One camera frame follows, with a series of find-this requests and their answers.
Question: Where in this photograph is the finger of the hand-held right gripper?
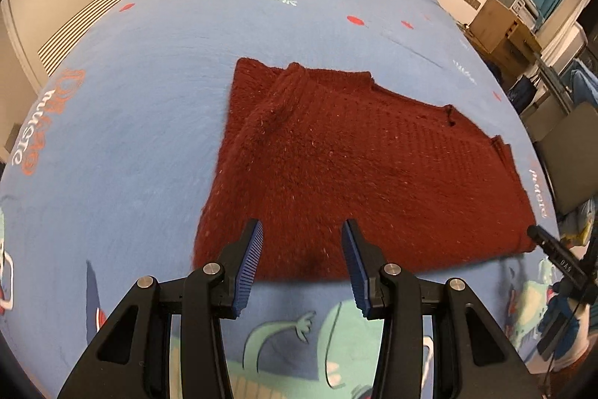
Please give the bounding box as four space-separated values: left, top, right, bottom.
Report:
527 225 561 254

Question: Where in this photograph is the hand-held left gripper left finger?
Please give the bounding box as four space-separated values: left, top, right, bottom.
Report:
56 219 265 399

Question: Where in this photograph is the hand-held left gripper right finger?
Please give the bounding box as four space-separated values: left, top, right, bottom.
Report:
341 219 547 399

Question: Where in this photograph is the dark red knit sweater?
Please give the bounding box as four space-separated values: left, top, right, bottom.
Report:
191 57 538 283

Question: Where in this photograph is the beige chair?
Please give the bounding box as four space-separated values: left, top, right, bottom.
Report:
537 100 598 217

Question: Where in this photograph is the dark blue bag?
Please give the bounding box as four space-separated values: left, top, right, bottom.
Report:
507 74 538 112

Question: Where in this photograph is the blue dinosaur print bedsheet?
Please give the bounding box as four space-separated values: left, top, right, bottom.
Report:
0 0 589 399

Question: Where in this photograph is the wooden nightstand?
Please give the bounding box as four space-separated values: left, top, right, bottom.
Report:
469 0 543 75

